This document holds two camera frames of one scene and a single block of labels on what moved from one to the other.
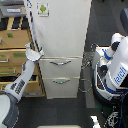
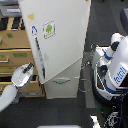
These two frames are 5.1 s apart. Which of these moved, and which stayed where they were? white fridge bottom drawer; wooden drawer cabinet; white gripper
Moved: white gripper
Stayed: wooden drawer cabinet; white fridge bottom drawer
